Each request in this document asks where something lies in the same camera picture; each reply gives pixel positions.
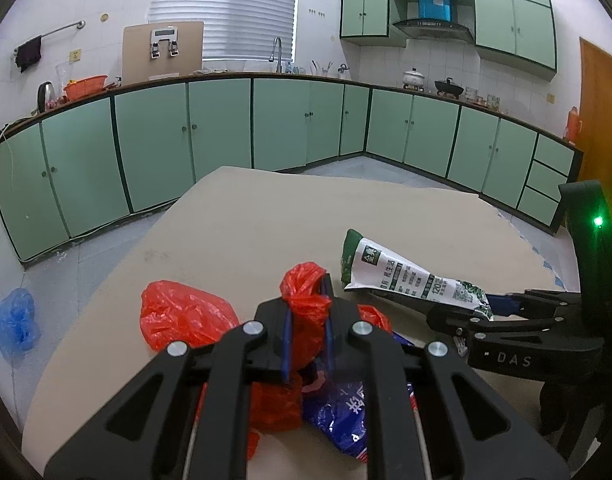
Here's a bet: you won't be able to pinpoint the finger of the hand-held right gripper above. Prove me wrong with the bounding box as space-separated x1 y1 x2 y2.
487 288 589 320
426 305 607 352

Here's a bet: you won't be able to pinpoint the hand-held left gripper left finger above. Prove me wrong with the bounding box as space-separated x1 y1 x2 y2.
43 297 293 480

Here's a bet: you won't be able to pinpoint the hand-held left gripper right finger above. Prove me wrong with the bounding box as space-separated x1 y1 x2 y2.
324 274 571 480

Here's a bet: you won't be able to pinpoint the green white snack packet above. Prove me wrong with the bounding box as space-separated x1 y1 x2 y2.
340 228 494 322

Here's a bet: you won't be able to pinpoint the red plastic bag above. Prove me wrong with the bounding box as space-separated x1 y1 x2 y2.
140 261 394 461

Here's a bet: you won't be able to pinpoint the blue snack packet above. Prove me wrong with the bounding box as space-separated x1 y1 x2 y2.
301 330 419 463

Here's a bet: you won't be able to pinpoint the orange thermos flask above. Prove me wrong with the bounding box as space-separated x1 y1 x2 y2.
563 106 583 142

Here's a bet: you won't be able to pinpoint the wooden door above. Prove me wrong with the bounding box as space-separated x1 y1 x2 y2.
578 36 612 186

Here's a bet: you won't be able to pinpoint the glass jars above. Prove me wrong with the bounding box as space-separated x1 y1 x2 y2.
463 86 504 110

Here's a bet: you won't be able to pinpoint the black wok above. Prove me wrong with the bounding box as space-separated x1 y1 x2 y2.
433 77 464 97

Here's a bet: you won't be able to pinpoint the green base cabinets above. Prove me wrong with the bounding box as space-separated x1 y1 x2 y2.
0 72 584 263

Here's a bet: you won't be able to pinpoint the blue plastic bag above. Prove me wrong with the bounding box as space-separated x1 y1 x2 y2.
0 288 40 358

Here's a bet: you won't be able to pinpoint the range hood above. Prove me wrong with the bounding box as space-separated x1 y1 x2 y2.
392 17 476 43

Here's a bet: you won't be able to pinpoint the orange plastic basin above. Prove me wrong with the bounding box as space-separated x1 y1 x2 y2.
63 75 109 102

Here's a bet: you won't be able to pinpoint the wooden board with clamps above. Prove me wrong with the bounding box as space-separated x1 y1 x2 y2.
122 21 205 86

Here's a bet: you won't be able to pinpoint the white window blinds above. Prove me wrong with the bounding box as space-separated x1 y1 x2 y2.
146 0 301 61

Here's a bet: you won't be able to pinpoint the steel electric kettle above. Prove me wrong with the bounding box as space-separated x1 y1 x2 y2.
37 81 59 112

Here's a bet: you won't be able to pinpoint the dark towel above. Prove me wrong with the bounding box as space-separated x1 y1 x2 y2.
14 36 43 73

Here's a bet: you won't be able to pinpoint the green wall cabinets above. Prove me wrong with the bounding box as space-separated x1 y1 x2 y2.
340 0 558 78

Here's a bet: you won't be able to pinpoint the metal towel rail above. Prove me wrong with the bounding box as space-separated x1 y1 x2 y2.
13 20 86 53

